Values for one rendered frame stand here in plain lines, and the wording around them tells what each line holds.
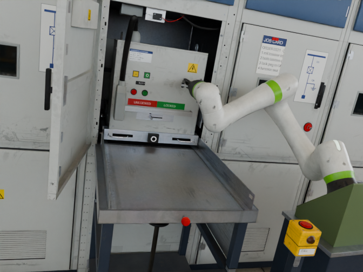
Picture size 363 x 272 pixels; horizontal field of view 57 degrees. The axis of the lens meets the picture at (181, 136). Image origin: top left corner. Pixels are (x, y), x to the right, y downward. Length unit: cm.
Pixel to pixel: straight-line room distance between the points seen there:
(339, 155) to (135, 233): 122
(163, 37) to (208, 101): 119
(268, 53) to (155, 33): 94
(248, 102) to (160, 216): 68
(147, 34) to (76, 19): 130
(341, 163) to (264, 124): 60
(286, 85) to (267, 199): 86
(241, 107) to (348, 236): 70
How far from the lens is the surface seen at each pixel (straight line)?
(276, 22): 198
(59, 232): 204
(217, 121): 149
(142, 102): 182
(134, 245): 215
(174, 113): 183
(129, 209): 122
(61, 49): 112
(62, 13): 112
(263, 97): 162
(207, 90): 144
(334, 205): 149
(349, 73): 229
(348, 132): 241
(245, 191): 141
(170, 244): 220
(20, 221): 202
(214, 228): 174
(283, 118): 180
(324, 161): 161
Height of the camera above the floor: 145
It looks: 16 degrees down
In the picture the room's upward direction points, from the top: 9 degrees clockwise
